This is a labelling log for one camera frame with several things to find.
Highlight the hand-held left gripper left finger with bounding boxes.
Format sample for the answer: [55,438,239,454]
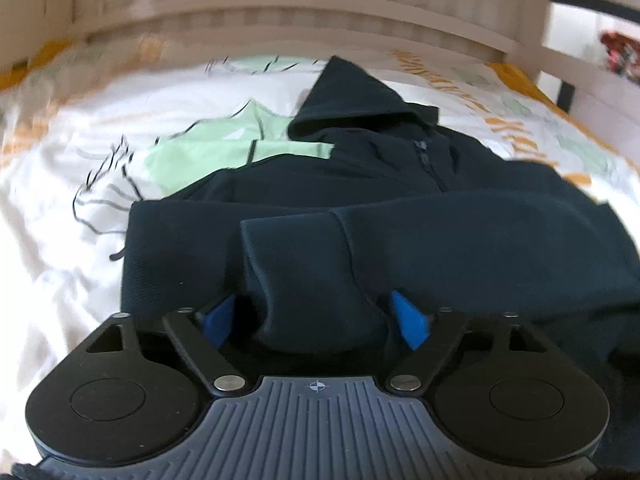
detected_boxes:
[86,294,247,395]

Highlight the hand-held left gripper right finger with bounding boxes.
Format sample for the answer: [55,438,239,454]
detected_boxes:
[387,289,548,395]

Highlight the dark navy hoodie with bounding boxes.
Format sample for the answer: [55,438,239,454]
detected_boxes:
[121,56,640,382]

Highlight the pile of colourful clothes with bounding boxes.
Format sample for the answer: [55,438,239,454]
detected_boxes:
[599,30,640,80]

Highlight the white leaf-print duvet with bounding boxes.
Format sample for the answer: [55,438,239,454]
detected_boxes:
[0,42,640,463]

